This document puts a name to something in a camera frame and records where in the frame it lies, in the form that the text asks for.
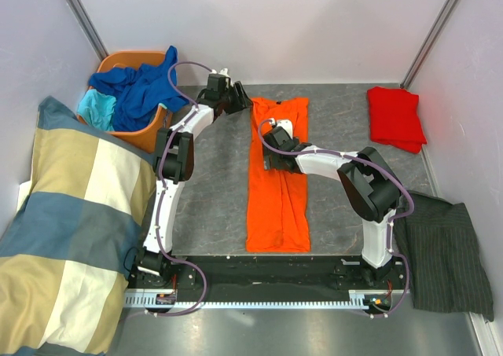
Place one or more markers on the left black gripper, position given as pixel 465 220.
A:
pixel 241 102

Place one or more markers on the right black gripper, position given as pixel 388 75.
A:
pixel 266 160

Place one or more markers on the orange t shirt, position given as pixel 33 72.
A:
pixel 277 200

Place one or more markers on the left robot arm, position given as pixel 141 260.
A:
pixel 173 163

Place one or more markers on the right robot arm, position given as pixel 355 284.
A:
pixel 372 189

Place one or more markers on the blue t shirt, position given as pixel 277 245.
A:
pixel 139 92

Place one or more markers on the orange plastic basket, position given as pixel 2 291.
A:
pixel 145 138

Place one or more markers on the teal t shirt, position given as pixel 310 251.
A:
pixel 97 109

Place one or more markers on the folded red t shirt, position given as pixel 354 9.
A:
pixel 394 120

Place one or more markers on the dark striped cloth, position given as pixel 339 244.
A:
pixel 442 248

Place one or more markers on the blue beige checked pillow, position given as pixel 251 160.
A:
pixel 66 256

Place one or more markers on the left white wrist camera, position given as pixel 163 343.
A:
pixel 224 72

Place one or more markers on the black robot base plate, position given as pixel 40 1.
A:
pixel 270 277

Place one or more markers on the white slotted cable duct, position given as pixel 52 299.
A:
pixel 151 299

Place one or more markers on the left aluminium frame post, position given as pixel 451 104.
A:
pixel 88 27

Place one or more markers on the aluminium frame post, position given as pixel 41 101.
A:
pixel 88 27
pixel 429 42

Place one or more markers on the right aluminium frame post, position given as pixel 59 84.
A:
pixel 429 42

